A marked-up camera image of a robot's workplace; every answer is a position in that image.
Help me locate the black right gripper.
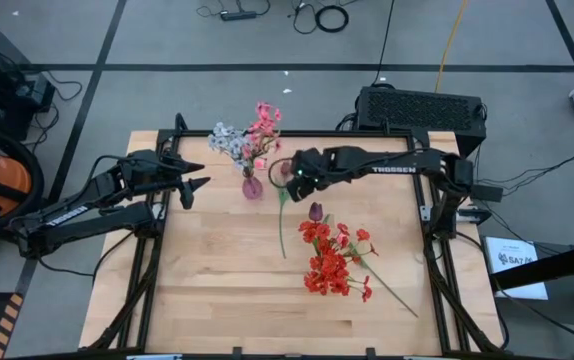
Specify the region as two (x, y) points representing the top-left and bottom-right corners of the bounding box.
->
(286, 147), (337, 203)

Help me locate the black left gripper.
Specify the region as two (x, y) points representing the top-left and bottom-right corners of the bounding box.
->
(126, 149), (212, 210)

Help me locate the dark red artificial tulip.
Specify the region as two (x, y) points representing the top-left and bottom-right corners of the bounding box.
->
(276, 160), (293, 260)

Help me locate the red artificial blossom spray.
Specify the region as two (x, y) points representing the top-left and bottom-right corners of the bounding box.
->
(298, 218), (381, 266)
(302, 242), (420, 319)

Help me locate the white artificial blossom spray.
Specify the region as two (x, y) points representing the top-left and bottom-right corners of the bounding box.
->
(207, 121), (251, 174)

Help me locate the pink artificial blossom spray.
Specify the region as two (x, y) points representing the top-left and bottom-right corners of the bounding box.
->
(246, 101), (284, 174)

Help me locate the pink ribbed glass vase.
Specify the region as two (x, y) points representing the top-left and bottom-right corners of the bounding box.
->
(241, 167), (265, 201)

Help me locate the black computer case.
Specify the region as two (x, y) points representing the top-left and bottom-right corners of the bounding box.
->
(354, 85), (488, 157)

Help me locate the orange and black vacuum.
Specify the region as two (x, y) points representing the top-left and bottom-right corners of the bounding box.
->
(0, 124), (47, 240)

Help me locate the black power strip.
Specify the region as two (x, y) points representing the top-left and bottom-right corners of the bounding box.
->
(219, 9), (258, 22)

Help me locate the orange bag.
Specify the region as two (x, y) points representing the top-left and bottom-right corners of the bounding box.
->
(0, 141), (34, 224)

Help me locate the small black box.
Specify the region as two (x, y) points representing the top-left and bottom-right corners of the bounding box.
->
(470, 183), (505, 204)

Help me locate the white printed booklet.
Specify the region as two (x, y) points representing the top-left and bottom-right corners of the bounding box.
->
(481, 235), (551, 302)

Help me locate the dark side table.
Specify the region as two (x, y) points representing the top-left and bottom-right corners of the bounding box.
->
(486, 239), (574, 360)

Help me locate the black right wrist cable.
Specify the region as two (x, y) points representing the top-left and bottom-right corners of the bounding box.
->
(268, 157), (294, 190)

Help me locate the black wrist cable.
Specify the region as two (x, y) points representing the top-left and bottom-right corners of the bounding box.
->
(77, 153), (136, 204)
(268, 157), (294, 190)

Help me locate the black aluminium table frame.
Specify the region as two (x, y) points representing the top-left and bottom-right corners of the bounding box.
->
(84, 112), (511, 360)

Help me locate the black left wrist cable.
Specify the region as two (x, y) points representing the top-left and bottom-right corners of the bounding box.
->
(77, 153), (136, 204)

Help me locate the coiled black cable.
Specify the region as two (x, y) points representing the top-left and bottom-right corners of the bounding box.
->
(314, 4), (351, 34)

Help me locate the black hanging cable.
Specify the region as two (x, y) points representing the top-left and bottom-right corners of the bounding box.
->
(370, 0), (397, 87)

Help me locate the yellow cable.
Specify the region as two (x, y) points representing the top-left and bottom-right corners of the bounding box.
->
(434, 0), (469, 94)

